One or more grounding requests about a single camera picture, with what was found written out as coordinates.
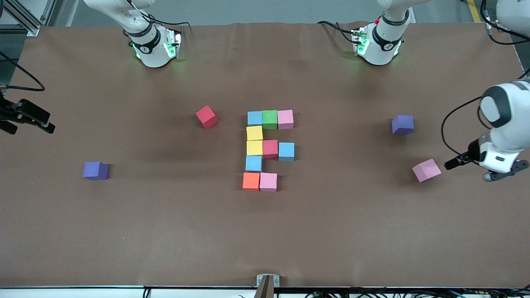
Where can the blue foam cube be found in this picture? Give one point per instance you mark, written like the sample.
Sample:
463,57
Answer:
254,118
253,163
286,151

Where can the pink foam cube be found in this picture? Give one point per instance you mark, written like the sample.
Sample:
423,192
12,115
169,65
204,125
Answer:
268,182
426,169
285,119

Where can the red foam cube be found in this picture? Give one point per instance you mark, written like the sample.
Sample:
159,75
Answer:
270,149
206,116

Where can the green foam cube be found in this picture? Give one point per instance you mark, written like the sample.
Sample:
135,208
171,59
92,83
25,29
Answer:
270,119

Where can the yellow foam cube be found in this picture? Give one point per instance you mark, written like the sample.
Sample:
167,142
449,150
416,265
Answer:
254,147
254,133

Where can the orange foam cube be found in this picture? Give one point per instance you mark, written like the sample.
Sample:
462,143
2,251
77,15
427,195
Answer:
251,181

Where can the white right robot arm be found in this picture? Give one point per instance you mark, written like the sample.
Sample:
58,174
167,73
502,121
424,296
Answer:
153,54

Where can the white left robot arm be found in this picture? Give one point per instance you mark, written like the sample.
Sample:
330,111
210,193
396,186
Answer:
513,120

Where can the purple foam cube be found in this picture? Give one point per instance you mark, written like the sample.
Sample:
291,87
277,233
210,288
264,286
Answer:
94,170
402,124

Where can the yellow floor tape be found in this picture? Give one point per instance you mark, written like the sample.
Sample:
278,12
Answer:
475,11

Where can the brown table mat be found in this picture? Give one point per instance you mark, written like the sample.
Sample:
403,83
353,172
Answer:
265,240

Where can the aluminium frame post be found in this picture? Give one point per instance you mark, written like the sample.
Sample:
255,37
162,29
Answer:
32,31

